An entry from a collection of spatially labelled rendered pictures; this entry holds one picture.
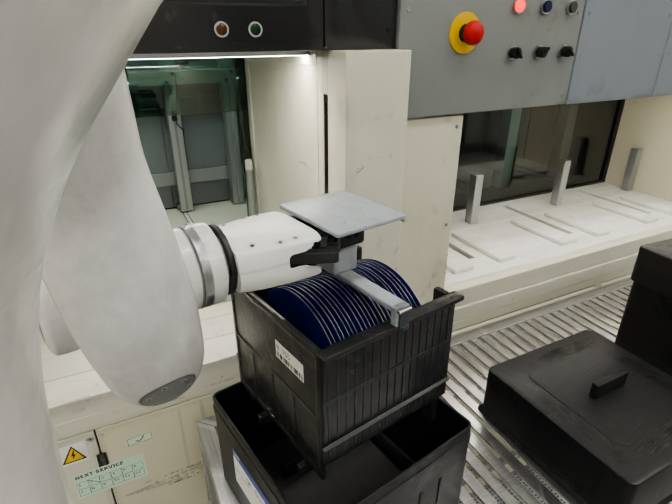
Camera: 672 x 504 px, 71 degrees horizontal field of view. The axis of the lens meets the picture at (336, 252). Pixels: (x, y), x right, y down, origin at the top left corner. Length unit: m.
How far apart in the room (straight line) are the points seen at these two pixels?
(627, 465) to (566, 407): 0.12
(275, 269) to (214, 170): 1.26
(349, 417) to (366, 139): 0.46
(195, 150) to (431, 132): 0.96
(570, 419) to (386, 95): 0.61
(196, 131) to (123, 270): 1.38
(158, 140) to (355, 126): 0.99
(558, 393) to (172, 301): 0.73
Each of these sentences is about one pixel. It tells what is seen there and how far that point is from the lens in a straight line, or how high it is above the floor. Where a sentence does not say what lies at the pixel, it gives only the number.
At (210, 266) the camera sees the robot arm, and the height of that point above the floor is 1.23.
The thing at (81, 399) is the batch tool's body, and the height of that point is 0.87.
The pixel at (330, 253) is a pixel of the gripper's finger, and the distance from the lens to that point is 0.48.
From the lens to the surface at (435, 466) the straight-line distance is 0.70.
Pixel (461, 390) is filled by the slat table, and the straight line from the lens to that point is 1.04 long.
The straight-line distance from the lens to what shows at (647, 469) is 0.86.
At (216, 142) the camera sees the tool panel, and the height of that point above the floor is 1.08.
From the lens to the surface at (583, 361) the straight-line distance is 1.03.
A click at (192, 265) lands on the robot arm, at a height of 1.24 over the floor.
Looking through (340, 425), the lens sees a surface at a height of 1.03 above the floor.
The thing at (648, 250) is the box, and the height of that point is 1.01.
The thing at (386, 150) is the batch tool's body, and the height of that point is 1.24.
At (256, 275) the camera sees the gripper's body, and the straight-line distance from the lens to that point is 0.46.
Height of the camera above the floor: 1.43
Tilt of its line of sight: 25 degrees down
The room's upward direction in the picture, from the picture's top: straight up
